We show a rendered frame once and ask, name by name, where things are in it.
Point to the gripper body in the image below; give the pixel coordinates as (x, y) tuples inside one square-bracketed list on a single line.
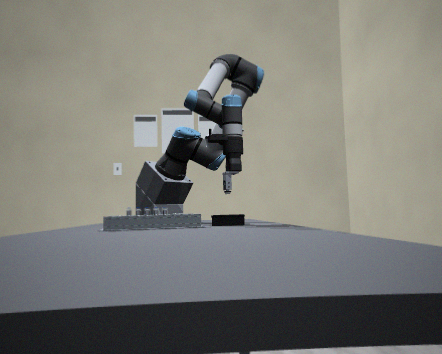
[(232, 140)]

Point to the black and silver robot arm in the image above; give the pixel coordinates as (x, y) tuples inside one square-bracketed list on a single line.
[(186, 143)]

